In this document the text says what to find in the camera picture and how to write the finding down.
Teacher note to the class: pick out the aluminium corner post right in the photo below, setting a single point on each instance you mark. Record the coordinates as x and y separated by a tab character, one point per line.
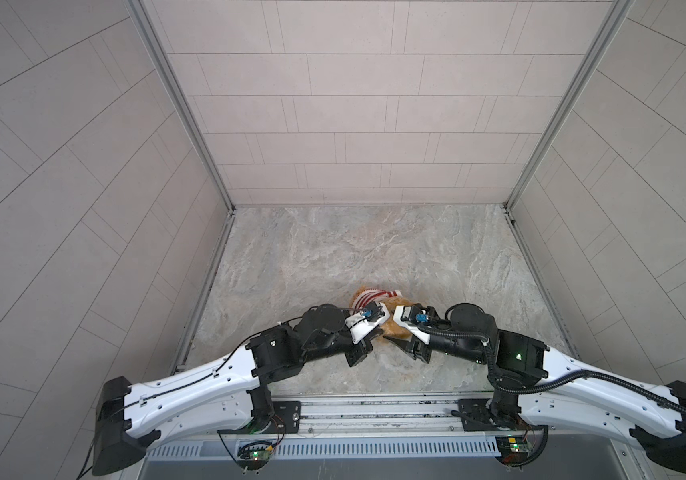
605	34

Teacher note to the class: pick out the circuit board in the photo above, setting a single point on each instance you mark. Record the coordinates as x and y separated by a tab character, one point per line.
255	455
513	450

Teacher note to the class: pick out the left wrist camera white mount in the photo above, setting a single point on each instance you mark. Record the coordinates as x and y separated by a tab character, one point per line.
366	320

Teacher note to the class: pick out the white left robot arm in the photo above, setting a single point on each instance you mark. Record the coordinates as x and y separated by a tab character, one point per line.
230	393

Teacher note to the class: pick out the right circuit board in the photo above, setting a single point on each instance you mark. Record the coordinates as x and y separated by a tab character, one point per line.
513	450

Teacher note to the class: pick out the aluminium corner post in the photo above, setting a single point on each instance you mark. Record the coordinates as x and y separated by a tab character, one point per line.
605	34
140	16

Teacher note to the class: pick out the red white striped knit sweater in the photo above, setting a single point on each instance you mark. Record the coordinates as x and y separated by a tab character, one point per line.
390	298

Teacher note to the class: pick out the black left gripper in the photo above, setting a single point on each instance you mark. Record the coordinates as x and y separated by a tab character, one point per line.
357	352

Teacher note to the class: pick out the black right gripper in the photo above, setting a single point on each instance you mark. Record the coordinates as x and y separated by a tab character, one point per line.
410	348

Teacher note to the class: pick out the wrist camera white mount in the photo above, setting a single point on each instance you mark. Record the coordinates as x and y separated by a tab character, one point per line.
411	318
366	320

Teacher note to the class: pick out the aluminium corner post left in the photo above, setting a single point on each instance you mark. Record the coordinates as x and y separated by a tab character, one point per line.
140	16

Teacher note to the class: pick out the white ventilation grille strip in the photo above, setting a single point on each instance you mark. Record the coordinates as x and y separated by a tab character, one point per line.
341	448

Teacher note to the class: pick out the left circuit board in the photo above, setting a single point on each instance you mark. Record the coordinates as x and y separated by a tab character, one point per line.
255	455

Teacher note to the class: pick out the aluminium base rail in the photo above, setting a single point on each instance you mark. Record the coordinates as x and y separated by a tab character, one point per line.
358	415

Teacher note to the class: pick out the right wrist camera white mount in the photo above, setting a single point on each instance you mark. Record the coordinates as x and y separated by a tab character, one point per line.
411	318

